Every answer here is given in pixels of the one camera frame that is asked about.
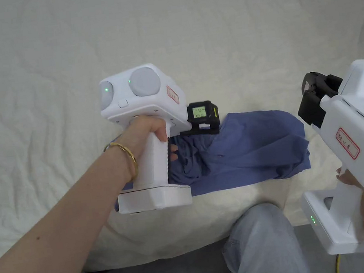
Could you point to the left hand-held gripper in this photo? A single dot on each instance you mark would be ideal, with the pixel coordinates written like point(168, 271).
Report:
point(144, 98)

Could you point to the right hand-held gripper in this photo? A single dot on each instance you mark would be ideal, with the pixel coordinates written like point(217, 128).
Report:
point(363, 112)

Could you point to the dark blue shirt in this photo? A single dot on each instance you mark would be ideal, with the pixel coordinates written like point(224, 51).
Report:
point(252, 148)

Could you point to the person's left forearm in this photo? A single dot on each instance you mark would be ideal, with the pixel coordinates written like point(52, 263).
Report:
point(79, 214)

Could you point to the person's left hand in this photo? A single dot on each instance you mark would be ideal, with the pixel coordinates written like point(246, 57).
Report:
point(145, 129)

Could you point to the person's legs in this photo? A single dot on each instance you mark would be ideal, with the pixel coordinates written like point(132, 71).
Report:
point(263, 248)

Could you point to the bed with beige sheet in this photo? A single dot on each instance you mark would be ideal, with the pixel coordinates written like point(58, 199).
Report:
point(61, 58)

